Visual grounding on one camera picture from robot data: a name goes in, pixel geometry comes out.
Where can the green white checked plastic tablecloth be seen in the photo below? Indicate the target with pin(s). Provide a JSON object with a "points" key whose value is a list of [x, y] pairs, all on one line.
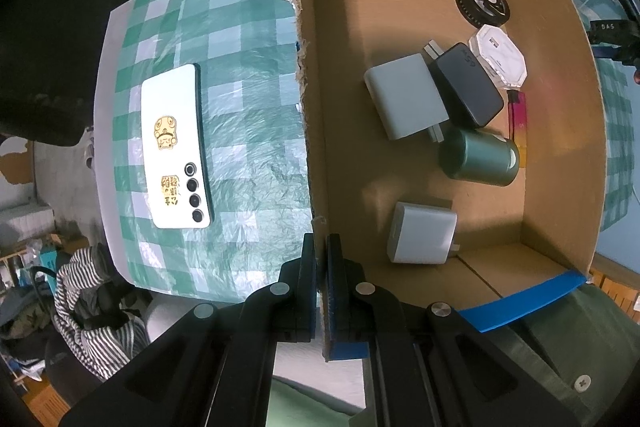
{"points": [[245, 117]]}

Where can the black round disc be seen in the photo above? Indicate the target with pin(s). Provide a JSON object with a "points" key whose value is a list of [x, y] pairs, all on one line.
{"points": [[470, 4]]}

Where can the white phone with gold stickers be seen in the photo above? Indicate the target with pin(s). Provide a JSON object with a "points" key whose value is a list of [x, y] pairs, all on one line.
{"points": [[170, 102]]}

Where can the white octagonal box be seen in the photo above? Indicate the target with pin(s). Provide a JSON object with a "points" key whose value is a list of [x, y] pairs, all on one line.
{"points": [[502, 57]]}

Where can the wooden crate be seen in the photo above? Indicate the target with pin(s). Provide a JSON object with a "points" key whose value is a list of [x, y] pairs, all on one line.
{"points": [[617, 282]]}

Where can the black rectangular power bank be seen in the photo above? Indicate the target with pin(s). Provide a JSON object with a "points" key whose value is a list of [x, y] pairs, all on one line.
{"points": [[467, 82]]}

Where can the white slipper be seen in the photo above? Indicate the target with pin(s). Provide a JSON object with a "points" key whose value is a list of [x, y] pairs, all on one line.
{"points": [[89, 149]]}

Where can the grey square charger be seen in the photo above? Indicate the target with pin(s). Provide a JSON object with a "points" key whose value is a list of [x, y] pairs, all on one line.
{"points": [[422, 232], [405, 97]]}

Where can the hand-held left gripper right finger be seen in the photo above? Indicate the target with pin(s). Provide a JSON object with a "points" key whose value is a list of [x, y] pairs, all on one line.
{"points": [[331, 302]]}

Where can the cardboard box with blue rim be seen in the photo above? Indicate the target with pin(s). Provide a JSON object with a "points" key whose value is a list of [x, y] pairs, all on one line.
{"points": [[360, 187]]}

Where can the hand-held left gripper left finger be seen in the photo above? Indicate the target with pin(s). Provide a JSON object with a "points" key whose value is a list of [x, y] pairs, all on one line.
{"points": [[311, 292]]}

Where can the pink lighter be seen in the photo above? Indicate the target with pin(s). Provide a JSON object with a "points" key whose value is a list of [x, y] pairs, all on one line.
{"points": [[519, 127]]}

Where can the black white striped cloth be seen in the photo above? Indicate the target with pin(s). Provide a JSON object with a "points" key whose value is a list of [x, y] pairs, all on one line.
{"points": [[70, 292]]}

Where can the white foam box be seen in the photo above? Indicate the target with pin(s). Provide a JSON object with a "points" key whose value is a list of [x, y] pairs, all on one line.
{"points": [[25, 227]]}

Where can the person's green shirt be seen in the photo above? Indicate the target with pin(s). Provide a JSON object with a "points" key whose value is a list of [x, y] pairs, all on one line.
{"points": [[550, 357]]}

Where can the green metal tin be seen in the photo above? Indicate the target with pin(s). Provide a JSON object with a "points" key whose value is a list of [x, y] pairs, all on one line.
{"points": [[480, 154]]}

